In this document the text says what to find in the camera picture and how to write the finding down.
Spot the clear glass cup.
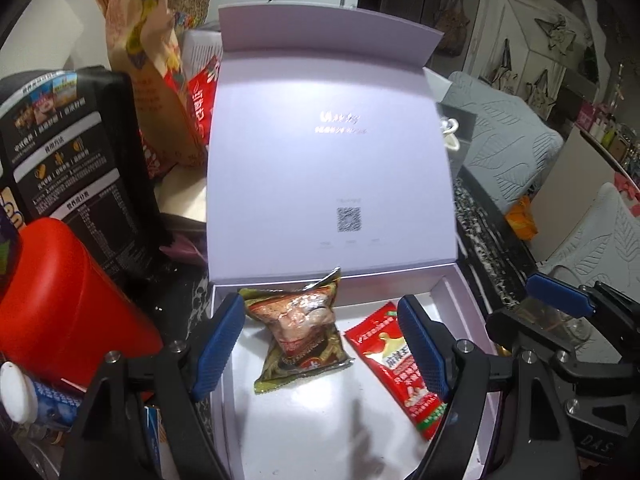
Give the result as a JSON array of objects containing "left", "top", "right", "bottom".
[{"left": 515, "top": 300, "right": 593, "bottom": 348}]

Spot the lilac gift box with lid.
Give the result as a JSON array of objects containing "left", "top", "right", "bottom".
[{"left": 205, "top": 2, "right": 506, "bottom": 480}]

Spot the white house-shaped shelf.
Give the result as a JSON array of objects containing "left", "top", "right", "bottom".
[{"left": 462, "top": 0, "right": 608, "bottom": 106}]

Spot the red white snack packet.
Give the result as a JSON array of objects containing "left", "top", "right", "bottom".
[{"left": 139, "top": 130, "right": 171, "bottom": 181}]

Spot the grey quilted cushion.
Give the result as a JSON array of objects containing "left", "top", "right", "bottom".
[
  {"left": 540, "top": 182, "right": 640, "bottom": 301},
  {"left": 447, "top": 71, "right": 563, "bottom": 211}
]

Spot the tan printed paper bag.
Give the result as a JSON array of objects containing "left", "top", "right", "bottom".
[{"left": 90, "top": 0, "right": 208, "bottom": 168}]

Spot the dark purple cloth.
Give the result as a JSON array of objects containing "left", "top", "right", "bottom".
[{"left": 160, "top": 212, "right": 208, "bottom": 266}]

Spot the black gift bag white rope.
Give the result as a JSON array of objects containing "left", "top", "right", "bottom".
[{"left": 435, "top": 102, "right": 478, "bottom": 168}]

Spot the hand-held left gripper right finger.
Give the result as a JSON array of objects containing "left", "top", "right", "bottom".
[{"left": 397, "top": 294, "right": 587, "bottom": 480}]

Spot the white bottle with blue label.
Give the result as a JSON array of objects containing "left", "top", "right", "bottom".
[{"left": 0, "top": 362, "right": 83, "bottom": 441}]

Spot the red peanut snack packet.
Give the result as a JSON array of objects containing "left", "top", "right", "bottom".
[{"left": 344, "top": 300, "right": 451, "bottom": 442}]

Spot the red snack bag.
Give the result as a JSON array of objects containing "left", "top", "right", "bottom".
[{"left": 172, "top": 55, "right": 221, "bottom": 146}]

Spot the row of small bottles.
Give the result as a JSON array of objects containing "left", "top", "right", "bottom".
[{"left": 575, "top": 100, "right": 640, "bottom": 171}]

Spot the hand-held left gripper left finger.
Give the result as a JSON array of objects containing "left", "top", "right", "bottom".
[{"left": 60, "top": 292, "right": 246, "bottom": 480}]

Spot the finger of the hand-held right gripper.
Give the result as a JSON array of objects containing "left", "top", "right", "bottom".
[
  {"left": 525, "top": 272, "right": 640, "bottom": 332},
  {"left": 486, "top": 308, "right": 576, "bottom": 362}
]

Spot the black printed bag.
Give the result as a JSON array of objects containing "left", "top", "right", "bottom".
[{"left": 0, "top": 66, "right": 168, "bottom": 281}]

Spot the red plastic container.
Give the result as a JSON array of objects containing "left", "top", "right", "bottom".
[{"left": 0, "top": 217, "right": 163, "bottom": 391}]

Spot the beige cardboard board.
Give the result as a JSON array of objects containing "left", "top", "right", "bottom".
[{"left": 530, "top": 127, "right": 626, "bottom": 263}]

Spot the orange packet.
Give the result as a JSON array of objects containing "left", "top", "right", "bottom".
[{"left": 504, "top": 195, "right": 538, "bottom": 241}]

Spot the brown snack packet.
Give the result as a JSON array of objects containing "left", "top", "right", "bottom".
[{"left": 239, "top": 267, "right": 355, "bottom": 395}]

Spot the blue white carton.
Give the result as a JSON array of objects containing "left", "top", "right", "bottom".
[{"left": 142, "top": 405, "right": 167, "bottom": 480}]

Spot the purple yellow packet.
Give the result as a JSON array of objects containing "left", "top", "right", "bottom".
[{"left": 0, "top": 187, "right": 26, "bottom": 281}]

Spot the brown wall decoration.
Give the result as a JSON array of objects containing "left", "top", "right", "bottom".
[{"left": 435, "top": 0, "right": 473, "bottom": 56}]

